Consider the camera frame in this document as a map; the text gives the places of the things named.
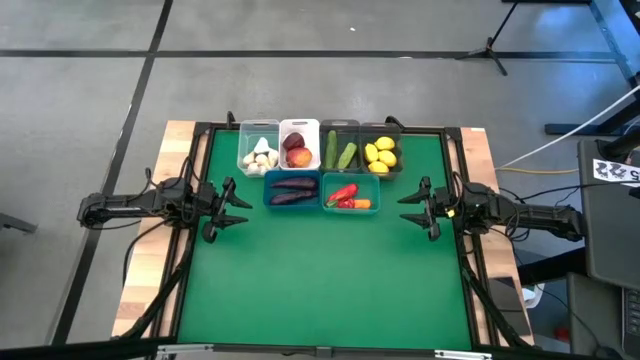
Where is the long red pepper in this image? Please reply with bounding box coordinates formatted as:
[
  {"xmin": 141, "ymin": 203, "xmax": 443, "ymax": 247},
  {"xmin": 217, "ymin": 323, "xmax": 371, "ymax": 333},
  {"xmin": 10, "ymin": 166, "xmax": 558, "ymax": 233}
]
[{"xmin": 327, "ymin": 183, "xmax": 360, "ymax": 202}]

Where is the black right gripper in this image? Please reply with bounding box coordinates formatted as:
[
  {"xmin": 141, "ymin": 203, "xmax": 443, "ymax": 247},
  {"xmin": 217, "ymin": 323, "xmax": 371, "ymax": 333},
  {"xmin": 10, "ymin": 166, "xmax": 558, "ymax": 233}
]
[{"xmin": 397, "ymin": 175, "xmax": 459, "ymax": 243}]

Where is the black monitor mount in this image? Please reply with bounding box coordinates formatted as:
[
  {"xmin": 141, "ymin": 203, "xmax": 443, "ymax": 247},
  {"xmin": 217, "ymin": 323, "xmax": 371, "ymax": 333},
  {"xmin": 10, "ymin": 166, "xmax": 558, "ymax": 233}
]
[{"xmin": 597, "ymin": 127, "xmax": 640, "ymax": 162}]

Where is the black keyboard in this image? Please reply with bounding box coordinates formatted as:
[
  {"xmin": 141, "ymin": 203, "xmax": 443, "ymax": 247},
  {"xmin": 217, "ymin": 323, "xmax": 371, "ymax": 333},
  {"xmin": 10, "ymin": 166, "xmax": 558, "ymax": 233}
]
[{"xmin": 621, "ymin": 287, "xmax": 640, "ymax": 354}]

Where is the white floor cable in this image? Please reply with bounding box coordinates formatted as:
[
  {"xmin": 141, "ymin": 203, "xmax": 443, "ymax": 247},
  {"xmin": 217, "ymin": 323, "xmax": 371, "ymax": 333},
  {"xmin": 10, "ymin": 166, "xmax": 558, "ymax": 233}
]
[{"xmin": 494, "ymin": 83, "xmax": 640, "ymax": 171}]

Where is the green table mat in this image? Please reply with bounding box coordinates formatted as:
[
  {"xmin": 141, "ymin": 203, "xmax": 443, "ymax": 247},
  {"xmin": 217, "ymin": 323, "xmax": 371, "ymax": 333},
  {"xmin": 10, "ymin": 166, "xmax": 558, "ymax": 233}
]
[{"xmin": 177, "ymin": 128, "xmax": 474, "ymax": 350}]

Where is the dark grey cabinet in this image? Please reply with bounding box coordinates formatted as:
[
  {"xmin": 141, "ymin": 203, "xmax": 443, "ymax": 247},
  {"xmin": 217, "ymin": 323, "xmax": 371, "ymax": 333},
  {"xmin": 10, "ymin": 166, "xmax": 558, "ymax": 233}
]
[{"xmin": 577, "ymin": 137, "xmax": 640, "ymax": 292}]

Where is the black desk leg frame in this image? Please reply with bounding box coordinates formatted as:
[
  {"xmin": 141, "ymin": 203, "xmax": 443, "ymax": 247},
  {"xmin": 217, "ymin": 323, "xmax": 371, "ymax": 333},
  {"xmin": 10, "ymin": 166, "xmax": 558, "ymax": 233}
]
[{"xmin": 502, "ymin": 0, "xmax": 640, "ymax": 136}]

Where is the blue plastic bin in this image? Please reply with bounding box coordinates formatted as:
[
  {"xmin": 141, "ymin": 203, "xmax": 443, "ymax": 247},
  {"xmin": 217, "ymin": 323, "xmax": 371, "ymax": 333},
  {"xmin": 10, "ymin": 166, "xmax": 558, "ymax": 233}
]
[{"xmin": 263, "ymin": 170, "xmax": 323, "ymax": 211}]

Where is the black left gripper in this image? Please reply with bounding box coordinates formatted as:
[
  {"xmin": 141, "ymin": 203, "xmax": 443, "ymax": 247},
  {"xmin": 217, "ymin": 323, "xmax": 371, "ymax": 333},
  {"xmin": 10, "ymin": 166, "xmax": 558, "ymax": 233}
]
[{"xmin": 200, "ymin": 176, "xmax": 254, "ymax": 245}]

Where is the silver frame bracket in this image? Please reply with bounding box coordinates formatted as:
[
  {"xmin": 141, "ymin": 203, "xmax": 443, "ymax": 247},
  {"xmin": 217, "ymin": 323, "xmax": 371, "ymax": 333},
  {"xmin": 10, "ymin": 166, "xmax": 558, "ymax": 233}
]
[
  {"xmin": 433, "ymin": 349, "xmax": 494, "ymax": 360},
  {"xmin": 156, "ymin": 342, "xmax": 215, "ymax": 358}
]

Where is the grey chair leg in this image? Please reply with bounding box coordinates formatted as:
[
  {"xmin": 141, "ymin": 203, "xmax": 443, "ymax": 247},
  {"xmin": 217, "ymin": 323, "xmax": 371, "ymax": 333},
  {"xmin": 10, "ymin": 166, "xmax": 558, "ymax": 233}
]
[{"xmin": 0, "ymin": 211, "xmax": 39, "ymax": 235}]

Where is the black aluminium rig frame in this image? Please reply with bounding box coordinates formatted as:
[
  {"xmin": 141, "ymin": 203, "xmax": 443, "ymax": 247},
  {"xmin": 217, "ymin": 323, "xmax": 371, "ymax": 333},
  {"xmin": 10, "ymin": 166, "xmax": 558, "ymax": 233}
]
[{"xmin": 0, "ymin": 110, "xmax": 539, "ymax": 360}]

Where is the teal plastic bin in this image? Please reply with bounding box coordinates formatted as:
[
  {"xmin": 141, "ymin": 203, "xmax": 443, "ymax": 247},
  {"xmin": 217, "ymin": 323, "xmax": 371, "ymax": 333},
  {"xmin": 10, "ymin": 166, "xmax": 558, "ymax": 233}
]
[{"xmin": 321, "ymin": 172, "xmax": 382, "ymax": 215}]

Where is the black floor cable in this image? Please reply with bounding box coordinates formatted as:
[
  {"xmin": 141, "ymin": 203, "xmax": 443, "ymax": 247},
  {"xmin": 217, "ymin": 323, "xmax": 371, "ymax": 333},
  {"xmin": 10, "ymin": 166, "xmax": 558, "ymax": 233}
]
[{"xmin": 121, "ymin": 219, "xmax": 171, "ymax": 287}]

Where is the white numbered tag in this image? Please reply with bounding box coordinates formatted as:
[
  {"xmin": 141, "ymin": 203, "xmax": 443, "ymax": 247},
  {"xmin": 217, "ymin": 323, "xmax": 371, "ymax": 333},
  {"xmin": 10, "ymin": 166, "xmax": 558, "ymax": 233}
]
[{"xmin": 592, "ymin": 157, "xmax": 640, "ymax": 189}]

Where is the white plastic bin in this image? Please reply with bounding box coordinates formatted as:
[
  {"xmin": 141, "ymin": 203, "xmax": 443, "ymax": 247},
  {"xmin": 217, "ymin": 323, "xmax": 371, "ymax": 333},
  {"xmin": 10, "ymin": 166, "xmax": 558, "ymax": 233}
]
[{"xmin": 278, "ymin": 118, "xmax": 322, "ymax": 172}]

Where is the black tripod stand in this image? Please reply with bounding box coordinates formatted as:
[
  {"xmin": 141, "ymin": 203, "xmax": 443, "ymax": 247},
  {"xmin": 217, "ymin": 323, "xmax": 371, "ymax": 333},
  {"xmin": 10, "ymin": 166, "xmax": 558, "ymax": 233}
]
[{"xmin": 453, "ymin": 0, "xmax": 522, "ymax": 77}]

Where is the clear plastic bin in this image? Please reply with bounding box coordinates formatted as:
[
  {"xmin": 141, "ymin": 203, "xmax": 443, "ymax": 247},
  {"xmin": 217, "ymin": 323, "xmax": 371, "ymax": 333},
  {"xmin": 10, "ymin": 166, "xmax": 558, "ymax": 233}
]
[{"xmin": 236, "ymin": 118, "xmax": 281, "ymax": 179}]

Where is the dark grey plastic bin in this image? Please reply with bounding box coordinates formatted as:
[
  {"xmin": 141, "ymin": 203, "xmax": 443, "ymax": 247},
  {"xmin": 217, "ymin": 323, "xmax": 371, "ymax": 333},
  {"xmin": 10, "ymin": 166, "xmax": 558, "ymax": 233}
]
[
  {"xmin": 358, "ymin": 120, "xmax": 404, "ymax": 180},
  {"xmin": 319, "ymin": 118, "xmax": 362, "ymax": 174}
]

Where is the long dark green cucumber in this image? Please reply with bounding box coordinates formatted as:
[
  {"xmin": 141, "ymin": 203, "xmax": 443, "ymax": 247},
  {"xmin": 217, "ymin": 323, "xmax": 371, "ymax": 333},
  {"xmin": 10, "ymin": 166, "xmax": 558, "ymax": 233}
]
[{"xmin": 324, "ymin": 128, "xmax": 340, "ymax": 170}]

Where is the white cup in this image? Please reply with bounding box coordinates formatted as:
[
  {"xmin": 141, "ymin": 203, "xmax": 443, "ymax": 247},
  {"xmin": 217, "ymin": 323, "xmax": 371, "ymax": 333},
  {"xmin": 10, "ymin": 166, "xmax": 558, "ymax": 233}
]
[{"xmin": 521, "ymin": 282, "xmax": 547, "ymax": 310}]

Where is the red orange apple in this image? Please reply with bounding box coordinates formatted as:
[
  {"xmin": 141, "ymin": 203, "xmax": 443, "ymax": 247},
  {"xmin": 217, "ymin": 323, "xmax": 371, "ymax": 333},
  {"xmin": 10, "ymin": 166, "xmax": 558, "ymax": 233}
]
[{"xmin": 285, "ymin": 147, "xmax": 314, "ymax": 170}]

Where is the short light green cucumber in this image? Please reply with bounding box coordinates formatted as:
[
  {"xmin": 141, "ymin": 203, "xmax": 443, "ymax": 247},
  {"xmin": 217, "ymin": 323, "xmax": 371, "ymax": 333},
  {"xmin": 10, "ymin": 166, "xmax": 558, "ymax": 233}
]
[{"xmin": 335, "ymin": 141, "xmax": 359, "ymax": 171}]

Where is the yellow floor cable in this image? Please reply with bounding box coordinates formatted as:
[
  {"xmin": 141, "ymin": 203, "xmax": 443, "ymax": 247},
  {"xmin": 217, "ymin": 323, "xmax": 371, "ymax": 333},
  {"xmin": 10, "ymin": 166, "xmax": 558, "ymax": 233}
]
[{"xmin": 494, "ymin": 166, "xmax": 581, "ymax": 176}]

